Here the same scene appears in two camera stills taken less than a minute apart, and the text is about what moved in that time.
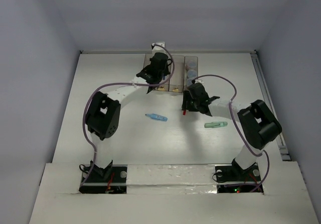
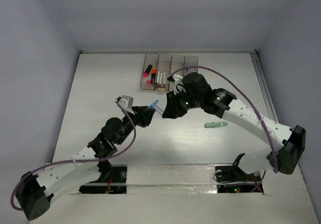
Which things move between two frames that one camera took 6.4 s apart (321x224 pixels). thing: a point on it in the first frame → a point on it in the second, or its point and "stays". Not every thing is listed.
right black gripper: [187, 97] → [172, 110]
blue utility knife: [156, 116] → [154, 106]
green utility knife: [215, 124] stays
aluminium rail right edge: [268, 99] stays
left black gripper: [166, 71] → [142, 115]
